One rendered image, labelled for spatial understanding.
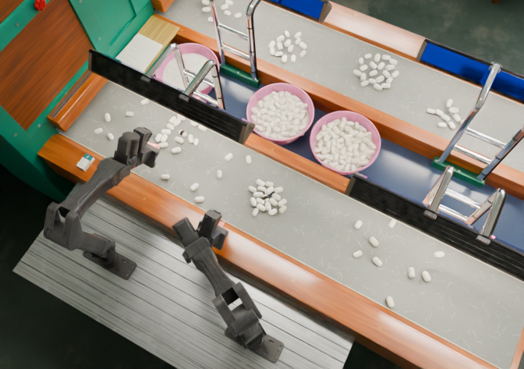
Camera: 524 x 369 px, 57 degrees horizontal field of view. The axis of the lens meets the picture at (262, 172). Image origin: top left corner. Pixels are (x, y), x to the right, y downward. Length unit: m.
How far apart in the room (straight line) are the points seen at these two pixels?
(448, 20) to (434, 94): 1.36
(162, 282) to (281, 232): 0.46
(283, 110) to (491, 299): 1.01
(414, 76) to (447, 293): 0.88
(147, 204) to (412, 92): 1.13
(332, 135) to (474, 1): 1.89
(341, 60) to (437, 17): 1.38
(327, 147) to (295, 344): 0.73
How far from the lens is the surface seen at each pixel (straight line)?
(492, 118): 2.09
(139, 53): 2.15
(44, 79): 1.94
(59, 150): 2.01
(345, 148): 1.87
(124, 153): 1.59
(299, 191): 1.78
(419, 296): 1.73
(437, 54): 1.73
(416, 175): 1.95
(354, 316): 1.65
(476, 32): 3.38
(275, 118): 1.94
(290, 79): 1.99
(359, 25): 2.19
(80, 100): 2.00
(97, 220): 1.94
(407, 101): 2.03
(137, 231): 1.88
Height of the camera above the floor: 2.38
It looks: 65 degrees down
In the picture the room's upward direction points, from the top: 5 degrees counter-clockwise
